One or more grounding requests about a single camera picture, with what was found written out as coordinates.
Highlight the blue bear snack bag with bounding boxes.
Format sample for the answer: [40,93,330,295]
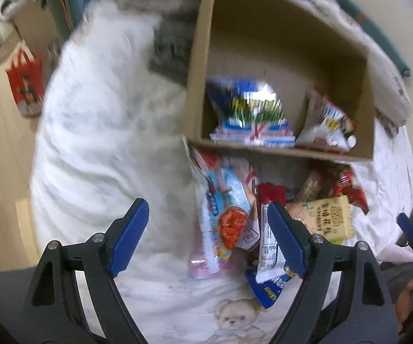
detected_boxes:
[245,267,297,309]

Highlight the white silver bar wrapper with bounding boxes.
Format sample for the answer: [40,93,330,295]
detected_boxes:
[255,204,286,284]

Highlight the yellow peanut snack packet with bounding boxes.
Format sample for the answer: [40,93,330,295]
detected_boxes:
[286,196,354,245]

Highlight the red snack bag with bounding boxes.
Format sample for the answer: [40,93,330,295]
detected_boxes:
[329,165,370,215]

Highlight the pink snack pouch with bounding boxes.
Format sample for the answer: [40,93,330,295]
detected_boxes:
[189,252,241,280]

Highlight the white pink snack bag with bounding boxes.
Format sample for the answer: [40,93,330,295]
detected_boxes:
[295,87,357,155]

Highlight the light blue shrimp snack bag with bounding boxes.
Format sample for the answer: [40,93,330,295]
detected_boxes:
[190,148,260,273]

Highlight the blue green Lonely God bag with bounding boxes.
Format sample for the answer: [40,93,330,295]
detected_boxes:
[205,77,295,148]

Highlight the person's right hand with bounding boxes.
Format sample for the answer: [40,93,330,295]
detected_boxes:
[394,278,413,332]

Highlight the brown cardboard box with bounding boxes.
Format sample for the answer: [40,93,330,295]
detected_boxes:
[182,0,375,162]

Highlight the red shopping bag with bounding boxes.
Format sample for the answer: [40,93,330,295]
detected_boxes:
[6,48,45,118]

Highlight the striped grey garment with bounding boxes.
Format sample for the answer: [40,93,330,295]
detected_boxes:
[148,12,196,85]

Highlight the teal pillow by wall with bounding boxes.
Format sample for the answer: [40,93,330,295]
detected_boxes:
[337,0,412,78]

